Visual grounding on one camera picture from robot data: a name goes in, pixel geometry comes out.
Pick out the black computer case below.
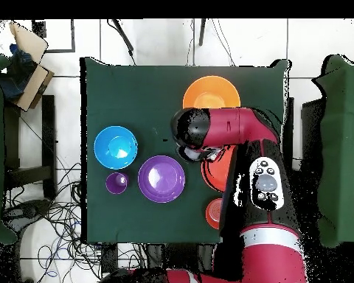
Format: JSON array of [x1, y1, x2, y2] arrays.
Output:
[[300, 98, 325, 172]]

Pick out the blue bag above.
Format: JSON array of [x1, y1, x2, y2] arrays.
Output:
[[0, 43, 38, 101]]

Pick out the black tripod leg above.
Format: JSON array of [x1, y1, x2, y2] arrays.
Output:
[[198, 18, 207, 46], [107, 18, 136, 66]]

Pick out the black chair base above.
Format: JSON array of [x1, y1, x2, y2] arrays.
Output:
[[1, 198, 52, 237]]

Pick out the black stool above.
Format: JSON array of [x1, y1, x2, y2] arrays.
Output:
[[4, 94, 58, 201]]

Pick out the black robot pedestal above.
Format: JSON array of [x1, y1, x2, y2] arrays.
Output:
[[145, 243, 216, 270]]

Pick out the small orange bowl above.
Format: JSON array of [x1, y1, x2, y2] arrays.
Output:
[[205, 198, 224, 230]]

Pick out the purple bowl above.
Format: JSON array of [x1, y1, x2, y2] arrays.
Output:
[[137, 155, 186, 203]]

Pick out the large yellow bowl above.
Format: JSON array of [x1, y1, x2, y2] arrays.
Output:
[[182, 75, 242, 109]]

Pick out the large light blue bowl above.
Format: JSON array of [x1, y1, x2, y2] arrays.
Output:
[[93, 125, 139, 170]]

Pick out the dark green table cloth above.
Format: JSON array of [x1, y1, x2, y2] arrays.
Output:
[[80, 56, 290, 245]]

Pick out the black floor frame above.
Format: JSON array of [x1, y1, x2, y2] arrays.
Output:
[[32, 18, 76, 54]]

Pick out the wide orange bowl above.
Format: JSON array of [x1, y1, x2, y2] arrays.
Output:
[[200, 144, 235, 192]]

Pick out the purple cup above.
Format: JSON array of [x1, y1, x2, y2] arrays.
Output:
[[105, 172, 130, 195]]

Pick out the black floor cables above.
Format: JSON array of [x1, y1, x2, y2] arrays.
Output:
[[4, 161, 148, 283]]

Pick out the cardboard box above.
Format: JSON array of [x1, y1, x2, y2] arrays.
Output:
[[8, 21, 55, 112]]

